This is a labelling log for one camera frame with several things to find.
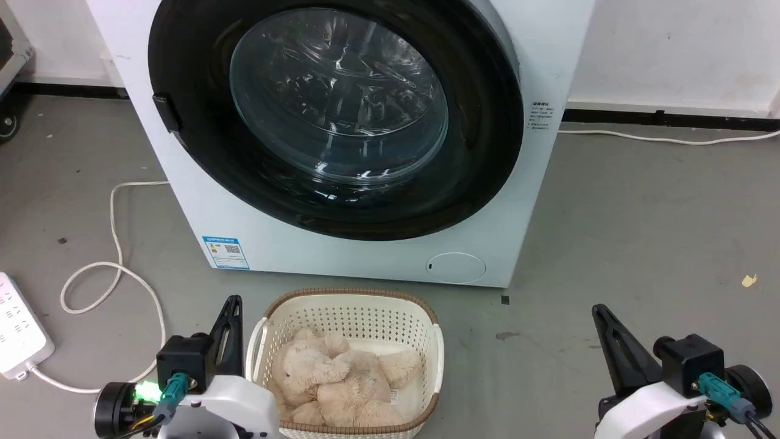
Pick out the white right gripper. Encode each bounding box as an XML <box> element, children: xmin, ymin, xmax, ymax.
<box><xmin>592</xmin><ymin>304</ymin><xmax>727</xmax><ymax>439</ymax></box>

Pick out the small white text sticker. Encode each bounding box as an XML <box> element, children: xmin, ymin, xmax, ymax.
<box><xmin>528</xmin><ymin>101</ymin><xmax>553</xmax><ymax>132</ymax></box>

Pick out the grey cart with black wheel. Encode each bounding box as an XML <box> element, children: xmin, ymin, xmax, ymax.
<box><xmin>0</xmin><ymin>17</ymin><xmax>34</xmax><ymax>144</ymax></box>

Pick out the round black glass washer door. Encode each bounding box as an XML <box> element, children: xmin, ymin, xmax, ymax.
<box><xmin>147</xmin><ymin>0</ymin><xmax>525</xmax><ymax>241</ymax></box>

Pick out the teal-plug camera cable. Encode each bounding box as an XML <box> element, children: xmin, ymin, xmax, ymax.
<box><xmin>698</xmin><ymin>373</ymin><xmax>780</xmax><ymax>439</ymax></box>
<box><xmin>125</xmin><ymin>373</ymin><xmax>191</xmax><ymax>439</ymax></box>

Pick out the teal-plug right camera cable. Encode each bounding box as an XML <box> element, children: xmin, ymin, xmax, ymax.
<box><xmin>698</xmin><ymin>373</ymin><xmax>780</xmax><ymax>439</ymax></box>

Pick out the thick white power cord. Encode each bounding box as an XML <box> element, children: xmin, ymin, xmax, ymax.
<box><xmin>28</xmin><ymin>180</ymin><xmax>170</xmax><ymax>394</ymax></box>

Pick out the white front-load washing machine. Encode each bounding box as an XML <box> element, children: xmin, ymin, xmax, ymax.
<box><xmin>85</xmin><ymin>0</ymin><xmax>597</xmax><ymax>288</ymax></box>

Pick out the thin white floor cable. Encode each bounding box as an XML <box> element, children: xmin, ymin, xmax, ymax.
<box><xmin>558</xmin><ymin>129</ymin><xmax>780</xmax><ymax>146</ymax></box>

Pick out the blue energy label sticker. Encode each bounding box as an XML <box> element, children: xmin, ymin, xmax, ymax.
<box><xmin>202</xmin><ymin>236</ymin><xmax>250</xmax><ymax>270</ymax></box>

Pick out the cream perforated laundry basket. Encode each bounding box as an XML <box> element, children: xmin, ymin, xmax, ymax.
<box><xmin>246</xmin><ymin>288</ymin><xmax>445</xmax><ymax>439</ymax></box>

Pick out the white power strip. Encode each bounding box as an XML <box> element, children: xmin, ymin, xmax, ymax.
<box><xmin>0</xmin><ymin>272</ymin><xmax>55</xmax><ymax>381</ymax></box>

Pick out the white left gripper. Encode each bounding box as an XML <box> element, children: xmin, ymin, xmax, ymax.
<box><xmin>157</xmin><ymin>295</ymin><xmax>282</xmax><ymax>439</ymax></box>

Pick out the beige plush teddy bear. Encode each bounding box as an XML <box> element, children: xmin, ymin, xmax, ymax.
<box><xmin>269</xmin><ymin>329</ymin><xmax>422</xmax><ymax>428</ymax></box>

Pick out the teal-plug left camera cable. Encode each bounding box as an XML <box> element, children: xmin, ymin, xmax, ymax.
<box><xmin>125</xmin><ymin>373</ymin><xmax>191</xmax><ymax>439</ymax></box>

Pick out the round white filter cover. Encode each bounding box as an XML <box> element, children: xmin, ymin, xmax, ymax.
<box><xmin>425</xmin><ymin>252</ymin><xmax>487</xmax><ymax>285</ymax></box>

